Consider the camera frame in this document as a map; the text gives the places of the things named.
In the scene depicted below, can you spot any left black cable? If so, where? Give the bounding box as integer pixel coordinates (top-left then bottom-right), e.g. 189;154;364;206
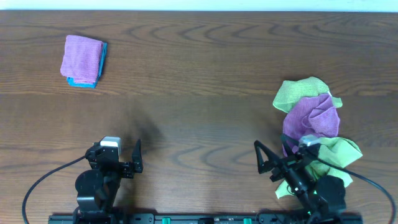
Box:
21;155;87;224

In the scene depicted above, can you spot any light green microfiber cloth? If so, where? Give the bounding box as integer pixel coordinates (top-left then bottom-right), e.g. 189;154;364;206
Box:
272;77;343;113

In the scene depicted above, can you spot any right green clamp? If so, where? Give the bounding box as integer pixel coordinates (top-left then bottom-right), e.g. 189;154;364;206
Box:
243;218;252;224

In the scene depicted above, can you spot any right black cable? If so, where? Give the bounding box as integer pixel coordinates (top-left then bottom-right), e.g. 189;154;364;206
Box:
315;157;397;224

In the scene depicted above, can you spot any folded pink cloth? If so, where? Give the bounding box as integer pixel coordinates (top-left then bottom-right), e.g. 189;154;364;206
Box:
60;35;104;84

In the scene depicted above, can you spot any crumpled purple cloth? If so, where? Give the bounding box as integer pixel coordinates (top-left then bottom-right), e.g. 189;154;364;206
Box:
282;93;340;140

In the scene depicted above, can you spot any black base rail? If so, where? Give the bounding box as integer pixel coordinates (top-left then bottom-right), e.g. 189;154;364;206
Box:
48;213;363;224

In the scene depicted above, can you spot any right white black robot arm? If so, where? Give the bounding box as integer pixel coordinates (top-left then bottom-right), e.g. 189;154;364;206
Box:
254;134;346;223

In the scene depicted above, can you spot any left green clamp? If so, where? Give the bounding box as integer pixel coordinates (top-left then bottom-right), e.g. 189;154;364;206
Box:
162;217;171;224

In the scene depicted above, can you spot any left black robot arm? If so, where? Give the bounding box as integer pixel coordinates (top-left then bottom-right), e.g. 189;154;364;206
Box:
72;136;144;224

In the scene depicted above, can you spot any black cable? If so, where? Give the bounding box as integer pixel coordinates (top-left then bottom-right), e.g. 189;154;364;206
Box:
315;157;397;224
21;155;87;224

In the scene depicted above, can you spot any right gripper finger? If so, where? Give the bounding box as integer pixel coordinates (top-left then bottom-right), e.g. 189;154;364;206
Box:
280;134;299;155
254;140;280;174

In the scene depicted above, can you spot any folded blue cloth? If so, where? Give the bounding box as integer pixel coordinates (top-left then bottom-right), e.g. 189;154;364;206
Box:
67;42;108;89

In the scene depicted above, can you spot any green clamp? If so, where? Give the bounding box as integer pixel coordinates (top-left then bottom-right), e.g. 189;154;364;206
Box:
243;218;252;224
162;217;171;224

